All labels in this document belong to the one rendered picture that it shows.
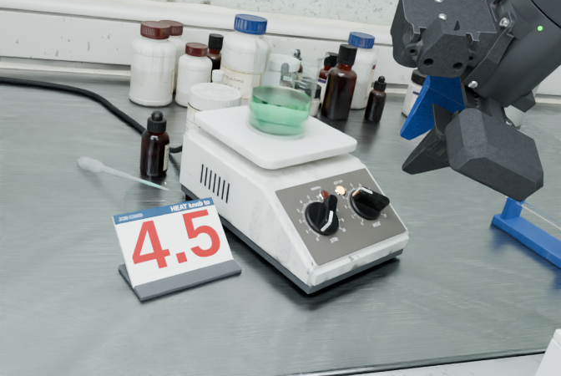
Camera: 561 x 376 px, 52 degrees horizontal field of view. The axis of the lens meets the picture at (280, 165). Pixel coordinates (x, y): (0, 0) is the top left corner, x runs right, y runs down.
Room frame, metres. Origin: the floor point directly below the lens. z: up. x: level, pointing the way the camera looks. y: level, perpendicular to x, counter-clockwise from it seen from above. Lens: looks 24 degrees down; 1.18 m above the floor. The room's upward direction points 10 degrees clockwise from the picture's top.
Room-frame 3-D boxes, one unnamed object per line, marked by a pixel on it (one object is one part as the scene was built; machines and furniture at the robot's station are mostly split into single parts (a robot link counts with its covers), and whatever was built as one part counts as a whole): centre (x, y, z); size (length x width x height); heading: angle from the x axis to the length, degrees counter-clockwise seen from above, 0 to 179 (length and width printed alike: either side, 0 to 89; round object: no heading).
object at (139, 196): (0.47, 0.11, 0.91); 0.06 x 0.06 x 0.02
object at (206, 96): (0.62, 0.09, 0.94); 0.06 x 0.06 x 0.08
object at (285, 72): (0.51, 0.01, 1.03); 0.07 x 0.06 x 0.08; 68
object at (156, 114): (0.56, 0.14, 0.94); 0.03 x 0.03 x 0.07
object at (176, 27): (0.84, 0.19, 0.95); 0.06 x 0.06 x 0.10
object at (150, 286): (0.39, 0.07, 0.92); 0.09 x 0.06 x 0.04; 130
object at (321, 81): (0.89, -0.05, 0.94); 0.03 x 0.03 x 0.08
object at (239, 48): (0.82, 0.08, 0.96); 0.07 x 0.07 x 0.13
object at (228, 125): (0.52, 0.01, 0.98); 0.12 x 0.12 x 0.01; 45
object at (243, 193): (0.50, -0.01, 0.94); 0.22 x 0.13 x 0.08; 45
